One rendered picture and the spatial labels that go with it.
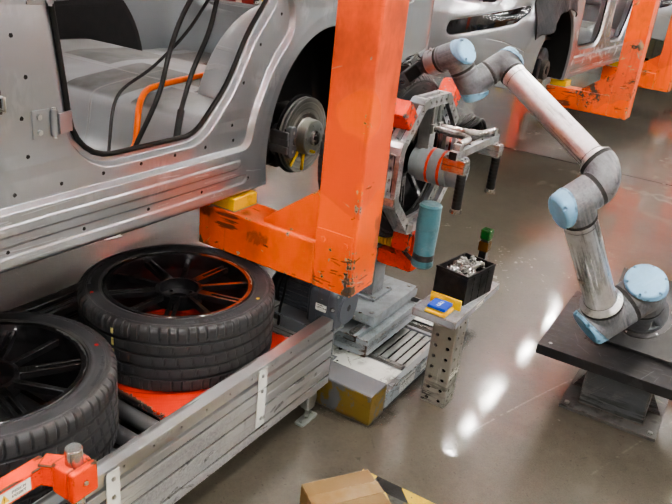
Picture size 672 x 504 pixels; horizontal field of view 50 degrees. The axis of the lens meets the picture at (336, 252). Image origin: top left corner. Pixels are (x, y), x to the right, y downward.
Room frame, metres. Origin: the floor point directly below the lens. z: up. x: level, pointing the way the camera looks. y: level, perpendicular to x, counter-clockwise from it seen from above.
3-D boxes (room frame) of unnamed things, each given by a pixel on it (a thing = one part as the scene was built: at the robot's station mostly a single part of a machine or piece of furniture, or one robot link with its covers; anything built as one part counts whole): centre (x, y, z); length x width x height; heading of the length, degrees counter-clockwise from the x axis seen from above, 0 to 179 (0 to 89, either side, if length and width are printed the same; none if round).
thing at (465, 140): (2.65, -0.36, 1.03); 0.19 x 0.18 x 0.11; 60
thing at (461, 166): (2.55, -0.39, 0.93); 0.09 x 0.05 x 0.05; 60
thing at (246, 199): (2.56, 0.41, 0.71); 0.14 x 0.14 x 0.05; 60
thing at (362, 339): (2.84, -0.13, 0.13); 0.50 x 0.36 x 0.10; 150
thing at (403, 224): (2.80, -0.30, 0.85); 0.54 x 0.07 x 0.54; 150
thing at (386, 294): (2.88, -0.16, 0.32); 0.40 x 0.30 x 0.28; 150
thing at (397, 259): (2.82, -0.27, 0.48); 0.16 x 0.12 x 0.17; 60
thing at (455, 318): (2.47, -0.47, 0.44); 0.43 x 0.17 x 0.03; 150
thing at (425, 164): (2.76, -0.36, 0.85); 0.21 x 0.14 x 0.14; 60
